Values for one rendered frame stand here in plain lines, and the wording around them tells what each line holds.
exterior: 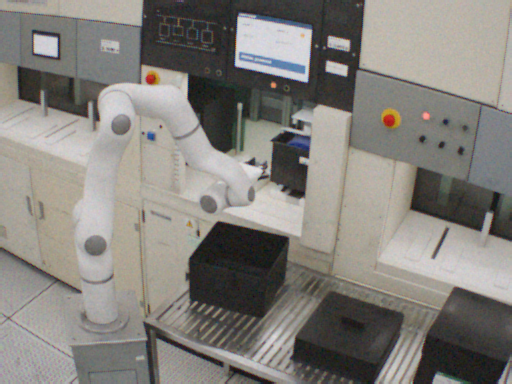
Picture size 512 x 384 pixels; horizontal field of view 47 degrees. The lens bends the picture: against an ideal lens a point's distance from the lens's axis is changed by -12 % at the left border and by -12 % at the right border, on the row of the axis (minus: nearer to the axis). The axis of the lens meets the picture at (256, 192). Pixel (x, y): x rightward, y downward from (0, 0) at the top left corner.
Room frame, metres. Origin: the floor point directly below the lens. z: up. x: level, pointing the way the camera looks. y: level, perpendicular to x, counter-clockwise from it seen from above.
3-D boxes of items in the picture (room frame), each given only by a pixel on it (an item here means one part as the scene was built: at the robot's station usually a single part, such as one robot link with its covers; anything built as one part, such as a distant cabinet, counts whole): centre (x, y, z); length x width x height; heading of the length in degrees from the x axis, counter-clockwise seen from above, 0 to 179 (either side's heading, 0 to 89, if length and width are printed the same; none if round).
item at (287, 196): (2.42, -0.19, 0.89); 0.22 x 0.21 x 0.04; 153
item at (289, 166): (2.42, -0.19, 1.06); 0.24 x 0.20 x 0.32; 63
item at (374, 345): (1.59, -0.34, 0.83); 0.29 x 0.29 x 0.13; 64
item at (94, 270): (1.69, 0.51, 1.07); 0.19 x 0.12 x 0.24; 21
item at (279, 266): (1.89, 0.04, 0.85); 0.28 x 0.28 x 0.17; 73
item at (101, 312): (1.66, 0.50, 0.85); 0.19 x 0.19 x 0.18
